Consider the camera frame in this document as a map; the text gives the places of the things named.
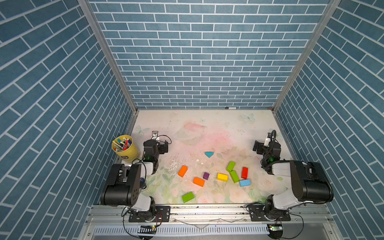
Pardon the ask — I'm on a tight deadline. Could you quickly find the red block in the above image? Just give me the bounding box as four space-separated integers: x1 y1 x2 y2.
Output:
241 167 248 180

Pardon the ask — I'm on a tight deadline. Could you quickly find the orange block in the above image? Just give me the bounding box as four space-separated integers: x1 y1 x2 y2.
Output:
178 165 188 178
193 177 205 187

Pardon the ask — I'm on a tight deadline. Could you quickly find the green block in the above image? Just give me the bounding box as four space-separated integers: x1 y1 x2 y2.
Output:
230 171 240 183
182 192 195 203
227 161 236 172

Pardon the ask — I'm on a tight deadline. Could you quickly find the yellow block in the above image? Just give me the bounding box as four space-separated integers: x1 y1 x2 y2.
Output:
217 173 228 182

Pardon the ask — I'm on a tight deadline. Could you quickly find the teal triangle block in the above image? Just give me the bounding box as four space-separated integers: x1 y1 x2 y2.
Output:
205 152 214 158

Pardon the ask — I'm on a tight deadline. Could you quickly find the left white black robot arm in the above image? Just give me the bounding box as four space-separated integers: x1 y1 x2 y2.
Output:
101 139 172 223

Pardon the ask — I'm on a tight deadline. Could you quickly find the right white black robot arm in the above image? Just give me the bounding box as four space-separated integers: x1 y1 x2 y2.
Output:
253 137 334 221

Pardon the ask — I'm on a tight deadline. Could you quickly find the yellow pen cup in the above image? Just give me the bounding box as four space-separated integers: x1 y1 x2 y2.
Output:
112 135 140 163

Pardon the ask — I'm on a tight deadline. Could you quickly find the light blue block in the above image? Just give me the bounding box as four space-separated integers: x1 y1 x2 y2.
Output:
239 179 251 187

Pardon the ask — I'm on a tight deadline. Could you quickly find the green block front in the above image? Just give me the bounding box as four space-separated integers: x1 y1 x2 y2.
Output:
182 192 195 203

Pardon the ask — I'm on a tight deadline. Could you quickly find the purple cube block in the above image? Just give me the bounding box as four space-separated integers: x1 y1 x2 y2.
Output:
203 172 210 180

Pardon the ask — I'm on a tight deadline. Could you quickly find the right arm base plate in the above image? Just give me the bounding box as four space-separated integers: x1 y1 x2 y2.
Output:
246 203 291 222

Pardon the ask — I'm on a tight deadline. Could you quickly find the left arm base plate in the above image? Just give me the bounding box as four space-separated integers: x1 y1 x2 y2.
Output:
129 205 171 223

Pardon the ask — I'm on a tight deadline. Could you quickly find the aluminium front rail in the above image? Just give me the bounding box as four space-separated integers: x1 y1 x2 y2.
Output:
79 204 342 240

